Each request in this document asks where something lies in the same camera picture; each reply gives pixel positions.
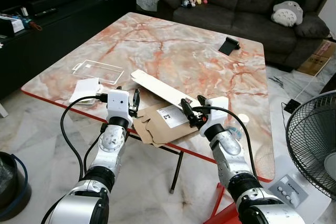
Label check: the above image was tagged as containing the black TV cabinet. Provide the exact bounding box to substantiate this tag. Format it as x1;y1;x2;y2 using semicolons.
0;0;137;100

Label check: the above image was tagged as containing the brown cardboard carton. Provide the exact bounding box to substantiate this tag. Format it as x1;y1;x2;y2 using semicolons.
296;40;336;77

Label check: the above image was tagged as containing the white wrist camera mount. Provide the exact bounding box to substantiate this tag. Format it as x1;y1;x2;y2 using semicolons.
198;97;230;133
107;89;131;124

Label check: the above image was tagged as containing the small white box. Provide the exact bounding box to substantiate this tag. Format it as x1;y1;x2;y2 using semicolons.
0;15;26;35

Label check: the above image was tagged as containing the white standing fan black grille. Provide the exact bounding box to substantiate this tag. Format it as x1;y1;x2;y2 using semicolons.
265;91;336;224

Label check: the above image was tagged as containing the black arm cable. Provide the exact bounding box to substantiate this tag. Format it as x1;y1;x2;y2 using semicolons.
60;94;109;183
192;105;259;178

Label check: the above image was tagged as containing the small black stand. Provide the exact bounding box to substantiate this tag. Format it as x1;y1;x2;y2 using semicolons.
218;36;241;56

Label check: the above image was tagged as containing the black metal table leg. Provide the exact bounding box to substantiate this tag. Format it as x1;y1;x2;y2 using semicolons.
169;151;185;194

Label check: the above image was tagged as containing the flattened brown cardboard box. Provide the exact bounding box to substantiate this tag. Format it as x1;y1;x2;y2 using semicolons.
131;103;203;147

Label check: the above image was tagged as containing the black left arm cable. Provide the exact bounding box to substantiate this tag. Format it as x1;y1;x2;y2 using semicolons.
60;94;109;183

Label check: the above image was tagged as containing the dark grey sofa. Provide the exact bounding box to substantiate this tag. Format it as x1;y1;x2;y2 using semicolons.
157;0;332;70

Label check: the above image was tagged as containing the grey Totoro plush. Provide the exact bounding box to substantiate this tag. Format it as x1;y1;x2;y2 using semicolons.
271;0;306;27

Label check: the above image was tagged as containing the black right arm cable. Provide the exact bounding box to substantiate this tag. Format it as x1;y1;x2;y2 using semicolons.
192;105;259;178

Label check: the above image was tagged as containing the black remote control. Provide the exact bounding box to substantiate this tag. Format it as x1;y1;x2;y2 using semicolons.
34;8;59;16

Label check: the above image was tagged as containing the red handled tool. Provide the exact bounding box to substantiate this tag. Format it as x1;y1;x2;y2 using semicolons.
26;19;43;31

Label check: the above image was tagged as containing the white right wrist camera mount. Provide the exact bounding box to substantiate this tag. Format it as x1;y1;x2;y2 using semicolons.
198;97;230;133

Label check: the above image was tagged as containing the white paper piece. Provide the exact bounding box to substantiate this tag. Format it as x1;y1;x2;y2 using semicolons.
69;78;107;105

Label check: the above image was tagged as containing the black bin blue handle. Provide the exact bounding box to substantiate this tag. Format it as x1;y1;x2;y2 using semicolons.
0;152;32;221

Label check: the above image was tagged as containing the long white carton box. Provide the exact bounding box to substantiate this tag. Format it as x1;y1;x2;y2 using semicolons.
130;70;203;111

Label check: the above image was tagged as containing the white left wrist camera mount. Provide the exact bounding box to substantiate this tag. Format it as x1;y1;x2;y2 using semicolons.
107;89;131;124

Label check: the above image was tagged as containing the black power adapter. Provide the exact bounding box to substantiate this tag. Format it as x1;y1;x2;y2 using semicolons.
283;99;301;114

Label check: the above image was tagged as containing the small white capped bottle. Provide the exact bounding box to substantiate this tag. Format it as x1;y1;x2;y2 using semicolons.
235;114;250;131

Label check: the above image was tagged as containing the clear plastic packaging tray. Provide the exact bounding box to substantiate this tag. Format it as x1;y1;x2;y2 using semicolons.
72;60;125;84

